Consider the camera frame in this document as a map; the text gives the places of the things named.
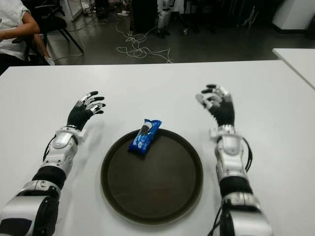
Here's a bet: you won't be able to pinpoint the black office chair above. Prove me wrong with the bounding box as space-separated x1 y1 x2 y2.
31 0 85 63

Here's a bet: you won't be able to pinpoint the silver humanoid robot legs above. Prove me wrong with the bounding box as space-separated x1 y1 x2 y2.
157 0 172 39

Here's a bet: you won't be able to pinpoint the tangled white floor cable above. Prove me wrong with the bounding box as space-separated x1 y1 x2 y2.
115 14 174 64

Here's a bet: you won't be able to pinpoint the round brown tray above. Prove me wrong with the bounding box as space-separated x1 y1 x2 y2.
100 127 204 225

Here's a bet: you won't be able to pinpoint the blue Oreo cookie pack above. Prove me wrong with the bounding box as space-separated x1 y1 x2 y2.
127 118 164 161

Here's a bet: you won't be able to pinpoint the thin white floor cable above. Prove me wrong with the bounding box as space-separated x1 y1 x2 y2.
53 48 86 62

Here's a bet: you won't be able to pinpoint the white side table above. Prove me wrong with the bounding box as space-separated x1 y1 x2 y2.
272 48 315 90

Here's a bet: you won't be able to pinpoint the black chair with armrest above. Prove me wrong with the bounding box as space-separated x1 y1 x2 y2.
11 36 41 65

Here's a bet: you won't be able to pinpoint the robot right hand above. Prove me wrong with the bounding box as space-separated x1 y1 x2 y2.
195 84 236 127

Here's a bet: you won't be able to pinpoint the white cabinet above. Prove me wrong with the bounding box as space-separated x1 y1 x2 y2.
60 0 86 22

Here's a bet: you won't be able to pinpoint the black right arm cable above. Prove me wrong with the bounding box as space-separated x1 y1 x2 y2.
242 137 254 173

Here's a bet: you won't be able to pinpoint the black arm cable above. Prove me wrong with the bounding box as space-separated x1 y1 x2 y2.
42 136 57 163
242 137 254 173

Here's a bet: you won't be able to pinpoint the white pedestal block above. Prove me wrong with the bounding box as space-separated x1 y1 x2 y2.
272 0 315 32

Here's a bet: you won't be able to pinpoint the black floor cabinet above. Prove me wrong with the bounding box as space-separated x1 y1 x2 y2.
132 0 158 34

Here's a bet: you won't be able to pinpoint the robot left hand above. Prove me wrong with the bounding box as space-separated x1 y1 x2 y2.
66 90 106 131

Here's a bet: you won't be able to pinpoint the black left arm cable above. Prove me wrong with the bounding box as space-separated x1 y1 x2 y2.
42 136 57 163

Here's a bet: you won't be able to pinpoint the seated person in white shirt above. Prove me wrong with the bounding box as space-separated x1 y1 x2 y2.
0 0 56 76

